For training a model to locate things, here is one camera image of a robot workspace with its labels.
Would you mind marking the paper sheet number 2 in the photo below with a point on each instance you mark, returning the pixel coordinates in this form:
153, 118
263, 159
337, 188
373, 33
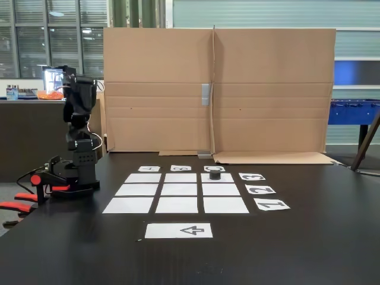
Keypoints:
260, 189

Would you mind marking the white blank paper sheet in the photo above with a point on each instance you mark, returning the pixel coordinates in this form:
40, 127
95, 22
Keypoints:
227, 178
177, 205
137, 189
143, 177
226, 205
128, 205
221, 189
180, 177
179, 189

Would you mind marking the paper sheet number 3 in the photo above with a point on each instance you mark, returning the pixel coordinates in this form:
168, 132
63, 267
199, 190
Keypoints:
252, 176

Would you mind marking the paper sheet letter C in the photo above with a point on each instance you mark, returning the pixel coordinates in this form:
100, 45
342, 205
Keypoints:
207, 168

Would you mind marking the white arrow paper sheet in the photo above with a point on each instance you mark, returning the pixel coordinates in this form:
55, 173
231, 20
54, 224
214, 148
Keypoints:
193, 230

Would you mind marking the brown cardboard panel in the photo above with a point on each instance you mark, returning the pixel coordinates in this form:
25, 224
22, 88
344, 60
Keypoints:
157, 89
273, 89

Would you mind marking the brown wooden leg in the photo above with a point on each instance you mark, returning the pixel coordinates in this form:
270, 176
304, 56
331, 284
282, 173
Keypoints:
366, 142

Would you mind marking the black mini fridge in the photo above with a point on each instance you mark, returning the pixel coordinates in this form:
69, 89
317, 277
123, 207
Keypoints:
53, 78

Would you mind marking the blue foosball table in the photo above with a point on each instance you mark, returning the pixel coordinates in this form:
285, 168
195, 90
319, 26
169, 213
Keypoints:
350, 114

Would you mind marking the bowl of orange snacks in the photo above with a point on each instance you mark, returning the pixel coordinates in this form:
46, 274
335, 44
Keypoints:
49, 95

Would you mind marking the paper sheet letter A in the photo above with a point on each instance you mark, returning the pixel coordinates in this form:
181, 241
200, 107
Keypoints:
149, 169

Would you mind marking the paper sheet letter B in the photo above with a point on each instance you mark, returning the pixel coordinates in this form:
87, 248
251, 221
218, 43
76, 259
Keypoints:
180, 168

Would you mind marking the small brown cardboard piece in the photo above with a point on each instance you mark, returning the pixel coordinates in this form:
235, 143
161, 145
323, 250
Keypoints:
100, 118

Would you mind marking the black clamp red button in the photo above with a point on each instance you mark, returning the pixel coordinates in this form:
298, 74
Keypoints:
41, 181

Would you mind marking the blue white box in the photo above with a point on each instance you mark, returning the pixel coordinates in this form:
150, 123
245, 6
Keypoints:
12, 93

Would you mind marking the dark counter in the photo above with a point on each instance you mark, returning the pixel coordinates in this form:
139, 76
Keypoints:
26, 133

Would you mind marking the paper sheet number 1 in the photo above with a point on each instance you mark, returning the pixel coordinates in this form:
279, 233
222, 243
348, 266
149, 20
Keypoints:
271, 205

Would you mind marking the black octagonal token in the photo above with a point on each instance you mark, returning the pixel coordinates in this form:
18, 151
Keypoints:
215, 175

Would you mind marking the grey tape strip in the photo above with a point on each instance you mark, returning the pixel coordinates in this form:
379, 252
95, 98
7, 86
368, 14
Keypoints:
206, 94

